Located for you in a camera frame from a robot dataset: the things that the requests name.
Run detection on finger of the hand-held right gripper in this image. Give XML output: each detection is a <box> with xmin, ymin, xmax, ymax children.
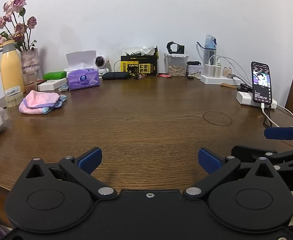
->
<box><xmin>231</xmin><ymin>145</ymin><xmax>293</xmax><ymax>167</ymax></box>
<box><xmin>265</xmin><ymin>123</ymin><xmax>293</xmax><ymax>145</ymax></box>

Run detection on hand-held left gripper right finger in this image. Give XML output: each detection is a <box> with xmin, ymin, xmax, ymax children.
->
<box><xmin>183</xmin><ymin>148</ymin><xmax>278</xmax><ymax>200</ymax></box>

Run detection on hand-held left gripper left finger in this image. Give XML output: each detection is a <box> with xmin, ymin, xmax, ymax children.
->
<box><xmin>24</xmin><ymin>147</ymin><xmax>118</xmax><ymax>200</ymax></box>

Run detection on pastel pink blue purple garment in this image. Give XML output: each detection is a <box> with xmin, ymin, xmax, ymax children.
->
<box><xmin>18</xmin><ymin>90</ymin><xmax>68</xmax><ymax>115</ymax></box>

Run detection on white power bank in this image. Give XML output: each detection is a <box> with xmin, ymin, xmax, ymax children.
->
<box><xmin>236</xmin><ymin>91</ymin><xmax>278</xmax><ymax>110</ymax></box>

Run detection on black smartphone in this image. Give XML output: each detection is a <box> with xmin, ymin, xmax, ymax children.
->
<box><xmin>251</xmin><ymin>61</ymin><xmax>272</xmax><ymax>105</ymax></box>

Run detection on white power strip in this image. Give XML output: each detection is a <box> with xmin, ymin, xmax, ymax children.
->
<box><xmin>200</xmin><ymin>74</ymin><xmax>242</xmax><ymax>85</ymax></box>

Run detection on purple tissue box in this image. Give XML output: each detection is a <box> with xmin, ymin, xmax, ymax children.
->
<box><xmin>66</xmin><ymin>50</ymin><xmax>100</xmax><ymax>91</ymax></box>

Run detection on white flat box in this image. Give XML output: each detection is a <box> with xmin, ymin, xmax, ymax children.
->
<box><xmin>37</xmin><ymin>78</ymin><xmax>69</xmax><ymax>92</ymax></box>

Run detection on dark blue pouch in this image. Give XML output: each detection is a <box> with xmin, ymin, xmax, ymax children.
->
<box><xmin>102</xmin><ymin>71</ymin><xmax>130</xmax><ymax>80</ymax></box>

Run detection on white tin with dark lid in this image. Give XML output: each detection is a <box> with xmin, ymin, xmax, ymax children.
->
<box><xmin>186</xmin><ymin>61</ymin><xmax>202</xmax><ymax>76</ymax></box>

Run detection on green package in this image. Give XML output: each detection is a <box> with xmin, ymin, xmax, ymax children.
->
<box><xmin>43</xmin><ymin>71</ymin><xmax>67</xmax><ymax>80</ymax></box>

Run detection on clear container of nuts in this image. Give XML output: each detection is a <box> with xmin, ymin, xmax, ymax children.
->
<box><xmin>164</xmin><ymin>52</ymin><xmax>188</xmax><ymax>77</ymax></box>

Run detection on clear glass cup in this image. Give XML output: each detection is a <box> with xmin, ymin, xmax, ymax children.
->
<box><xmin>23</xmin><ymin>71</ymin><xmax>38</xmax><ymax>93</ymax></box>

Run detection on black yellow cardboard box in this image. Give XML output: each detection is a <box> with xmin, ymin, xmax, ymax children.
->
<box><xmin>121</xmin><ymin>55</ymin><xmax>158</xmax><ymax>76</ymax></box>

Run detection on blue water bottle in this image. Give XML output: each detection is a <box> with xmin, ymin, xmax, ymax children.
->
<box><xmin>196</xmin><ymin>34</ymin><xmax>218</xmax><ymax>67</ymax></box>

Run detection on black watch on stand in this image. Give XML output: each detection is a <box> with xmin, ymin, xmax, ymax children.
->
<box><xmin>166</xmin><ymin>41</ymin><xmax>185</xmax><ymax>54</ymax></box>

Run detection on yellow thermos jug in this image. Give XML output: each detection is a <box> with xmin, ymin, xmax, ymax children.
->
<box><xmin>0</xmin><ymin>39</ymin><xmax>25</xmax><ymax>98</ymax></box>

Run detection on crumpled white plastic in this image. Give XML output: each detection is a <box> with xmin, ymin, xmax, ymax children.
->
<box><xmin>140</xmin><ymin>45</ymin><xmax>156</xmax><ymax>55</ymax></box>

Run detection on dried pink roses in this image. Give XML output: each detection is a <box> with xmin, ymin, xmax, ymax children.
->
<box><xmin>0</xmin><ymin>0</ymin><xmax>38</xmax><ymax>52</ymax></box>

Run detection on black lanyard strap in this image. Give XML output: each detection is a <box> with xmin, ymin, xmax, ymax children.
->
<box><xmin>263</xmin><ymin>105</ymin><xmax>273</xmax><ymax>127</ymax></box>

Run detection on white phone charging cable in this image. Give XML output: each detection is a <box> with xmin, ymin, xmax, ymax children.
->
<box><xmin>260</xmin><ymin>102</ymin><xmax>293</xmax><ymax>128</ymax></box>

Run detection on black adapter with cable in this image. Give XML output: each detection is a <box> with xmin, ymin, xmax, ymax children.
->
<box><xmin>237</xmin><ymin>83</ymin><xmax>253</xmax><ymax>92</ymax></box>

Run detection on white charger cable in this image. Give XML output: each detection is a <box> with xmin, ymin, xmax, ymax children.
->
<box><xmin>208</xmin><ymin>55</ymin><xmax>252</xmax><ymax>81</ymax></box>

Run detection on white security camera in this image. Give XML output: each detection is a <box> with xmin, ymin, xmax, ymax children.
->
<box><xmin>95</xmin><ymin>54</ymin><xmax>110</xmax><ymax>74</ymax></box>

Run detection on black tangled cable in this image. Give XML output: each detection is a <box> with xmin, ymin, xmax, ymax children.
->
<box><xmin>113</xmin><ymin>51</ymin><xmax>143</xmax><ymax>79</ymax></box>

